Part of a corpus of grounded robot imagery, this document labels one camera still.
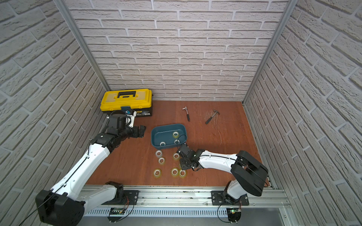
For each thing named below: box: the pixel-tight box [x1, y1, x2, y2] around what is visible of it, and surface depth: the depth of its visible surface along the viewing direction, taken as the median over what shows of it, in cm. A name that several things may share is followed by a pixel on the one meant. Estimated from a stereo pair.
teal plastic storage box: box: [150, 123, 188, 150], surface depth 99 cm
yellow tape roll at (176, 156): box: [172, 152, 180, 161], surface depth 89 cm
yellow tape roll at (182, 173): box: [179, 169, 187, 178], surface depth 83 cm
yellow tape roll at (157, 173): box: [153, 168, 162, 178], surface depth 83 cm
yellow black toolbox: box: [99, 88, 153, 118], surface depth 100 cm
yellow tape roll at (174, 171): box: [170, 167, 179, 177], surface depth 84 cm
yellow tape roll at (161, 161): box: [157, 156, 166, 166], surface depth 87 cm
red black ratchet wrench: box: [181, 105, 190, 122], surface depth 112 cm
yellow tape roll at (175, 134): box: [172, 131, 180, 139], surface depth 99 cm
